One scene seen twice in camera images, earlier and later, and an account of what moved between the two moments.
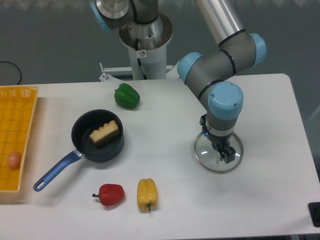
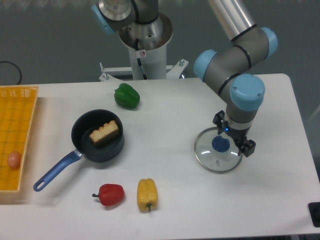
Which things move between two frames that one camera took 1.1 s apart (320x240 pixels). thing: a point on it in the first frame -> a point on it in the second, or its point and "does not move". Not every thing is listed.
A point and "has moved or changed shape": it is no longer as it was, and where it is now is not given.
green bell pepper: x=126 y=96 does not move
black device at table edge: x=314 y=209 does not move
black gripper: x=223 y=142 -> x=239 y=135
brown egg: x=13 y=160 does not move
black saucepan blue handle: x=97 y=135 does not move
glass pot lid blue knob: x=208 y=159 has moved or changed shape
